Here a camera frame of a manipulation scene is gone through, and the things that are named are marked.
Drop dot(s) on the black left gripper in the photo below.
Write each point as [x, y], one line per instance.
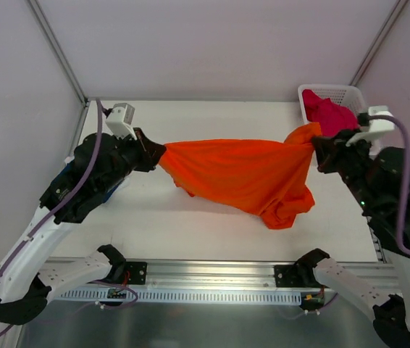
[143, 149]

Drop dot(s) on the white slotted cable duct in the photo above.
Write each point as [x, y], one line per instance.
[182, 296]

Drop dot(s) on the white plastic basket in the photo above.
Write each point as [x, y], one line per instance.
[346, 96]

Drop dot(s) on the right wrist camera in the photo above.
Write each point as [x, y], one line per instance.
[374, 124]

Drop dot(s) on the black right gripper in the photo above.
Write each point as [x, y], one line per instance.
[332, 153]

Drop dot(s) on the aluminium front rail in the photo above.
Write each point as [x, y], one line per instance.
[239, 275]

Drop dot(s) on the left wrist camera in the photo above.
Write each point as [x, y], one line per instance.
[119, 119]

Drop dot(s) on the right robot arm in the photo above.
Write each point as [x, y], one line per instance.
[381, 187]

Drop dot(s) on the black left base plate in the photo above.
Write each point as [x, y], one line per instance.
[130, 273]

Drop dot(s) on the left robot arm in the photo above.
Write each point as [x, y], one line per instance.
[100, 164]

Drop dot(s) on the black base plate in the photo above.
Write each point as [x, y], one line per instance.
[288, 276]
[130, 273]

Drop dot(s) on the orange t shirt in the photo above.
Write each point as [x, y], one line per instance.
[260, 177]

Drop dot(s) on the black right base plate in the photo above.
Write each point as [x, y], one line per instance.
[288, 276]

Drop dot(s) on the folded navy blue t shirt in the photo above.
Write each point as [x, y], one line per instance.
[123, 184]

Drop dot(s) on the magenta t shirt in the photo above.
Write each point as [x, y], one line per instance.
[331, 117]

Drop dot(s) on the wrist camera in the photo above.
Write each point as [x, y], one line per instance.
[119, 119]
[374, 124]

